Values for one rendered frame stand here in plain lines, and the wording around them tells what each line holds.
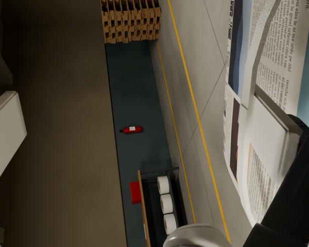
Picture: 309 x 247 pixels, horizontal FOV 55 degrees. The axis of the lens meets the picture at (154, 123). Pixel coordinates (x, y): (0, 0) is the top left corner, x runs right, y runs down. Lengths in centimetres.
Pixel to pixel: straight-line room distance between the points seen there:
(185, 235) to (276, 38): 48
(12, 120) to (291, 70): 18
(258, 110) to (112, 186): 703
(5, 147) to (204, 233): 52
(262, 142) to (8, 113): 14
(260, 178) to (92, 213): 684
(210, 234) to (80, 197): 660
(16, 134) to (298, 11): 18
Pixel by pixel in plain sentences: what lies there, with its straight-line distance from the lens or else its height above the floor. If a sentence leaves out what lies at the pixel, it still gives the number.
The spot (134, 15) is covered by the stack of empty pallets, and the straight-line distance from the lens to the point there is 687.
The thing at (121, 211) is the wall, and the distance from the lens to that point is 704.
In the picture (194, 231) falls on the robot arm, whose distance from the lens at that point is 65.
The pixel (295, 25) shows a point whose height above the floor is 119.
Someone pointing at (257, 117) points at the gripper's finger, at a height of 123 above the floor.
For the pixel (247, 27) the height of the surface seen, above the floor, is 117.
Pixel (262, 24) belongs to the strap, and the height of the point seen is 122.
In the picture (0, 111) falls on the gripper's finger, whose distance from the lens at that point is 17.
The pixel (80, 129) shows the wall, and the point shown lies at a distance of 777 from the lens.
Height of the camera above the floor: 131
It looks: 8 degrees down
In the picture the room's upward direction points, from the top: 96 degrees counter-clockwise
